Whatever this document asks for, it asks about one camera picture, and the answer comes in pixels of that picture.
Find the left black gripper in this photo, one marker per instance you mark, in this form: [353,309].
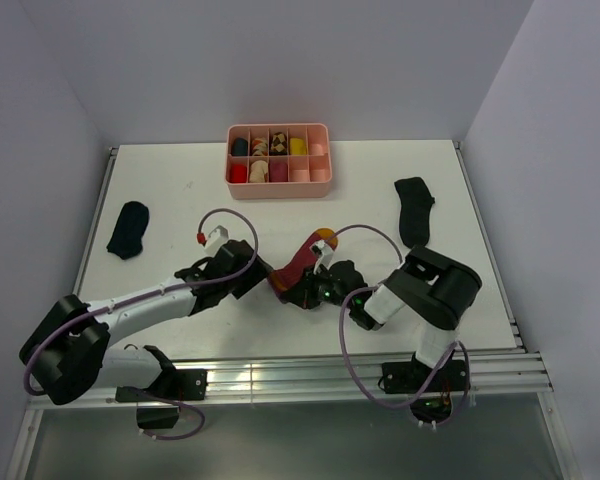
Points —
[259,270]

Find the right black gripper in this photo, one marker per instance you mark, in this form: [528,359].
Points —
[305,298]

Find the maroon purple striped sock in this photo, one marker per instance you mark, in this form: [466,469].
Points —
[284,279]

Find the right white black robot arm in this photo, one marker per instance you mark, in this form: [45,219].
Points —
[435,288]

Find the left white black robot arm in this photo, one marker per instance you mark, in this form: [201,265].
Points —
[72,350]

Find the red rolled sock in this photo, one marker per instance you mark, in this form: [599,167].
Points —
[238,174]

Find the beige patterned rolled sock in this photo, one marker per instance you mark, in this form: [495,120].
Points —
[258,171]

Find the maroon rolled sock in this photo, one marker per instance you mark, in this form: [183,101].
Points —
[278,172]

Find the pink divided organizer box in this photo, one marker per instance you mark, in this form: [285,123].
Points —
[309,176]

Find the dark navy ankle sock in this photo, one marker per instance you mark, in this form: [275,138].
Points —
[126,239]

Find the black sock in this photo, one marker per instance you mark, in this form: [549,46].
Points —
[416,203]

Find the dark navy rolled sock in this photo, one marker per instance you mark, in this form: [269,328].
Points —
[240,147]

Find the brown cream patterned rolled sock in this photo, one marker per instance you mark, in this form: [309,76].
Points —
[259,146]

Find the brown checkered rolled sock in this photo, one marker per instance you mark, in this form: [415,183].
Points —
[278,144]

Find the yellow rolled sock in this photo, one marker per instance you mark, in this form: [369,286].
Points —
[297,146]

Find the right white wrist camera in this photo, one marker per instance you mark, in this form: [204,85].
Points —
[324,252]

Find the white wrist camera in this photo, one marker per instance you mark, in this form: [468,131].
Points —
[212,242]
[324,252]

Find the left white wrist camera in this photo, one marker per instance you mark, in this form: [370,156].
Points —
[212,242]

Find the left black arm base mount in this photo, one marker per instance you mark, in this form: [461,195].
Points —
[169,399]

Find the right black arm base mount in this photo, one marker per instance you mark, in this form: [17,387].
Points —
[406,377]

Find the aluminium frame rail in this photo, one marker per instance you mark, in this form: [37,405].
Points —
[322,379]

